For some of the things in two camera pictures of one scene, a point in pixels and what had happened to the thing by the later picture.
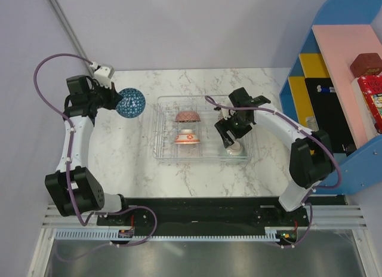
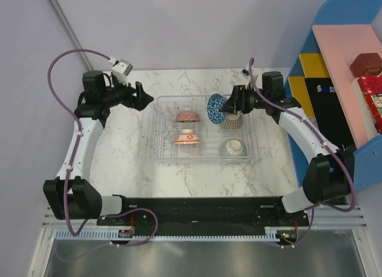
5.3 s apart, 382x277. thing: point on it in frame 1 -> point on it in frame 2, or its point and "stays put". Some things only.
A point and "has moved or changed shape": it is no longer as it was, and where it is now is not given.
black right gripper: x=223 y=126 -> x=238 y=98
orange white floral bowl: x=187 y=137 stays put
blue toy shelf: x=319 y=91 stays put
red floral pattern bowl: x=187 y=116 stays put
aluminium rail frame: x=338 y=244 stays put
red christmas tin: x=372 y=87 stays put
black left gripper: x=113 y=96 -> x=141 y=101
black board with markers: x=329 y=114 stays put
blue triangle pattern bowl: x=133 y=103 has moved or changed shape
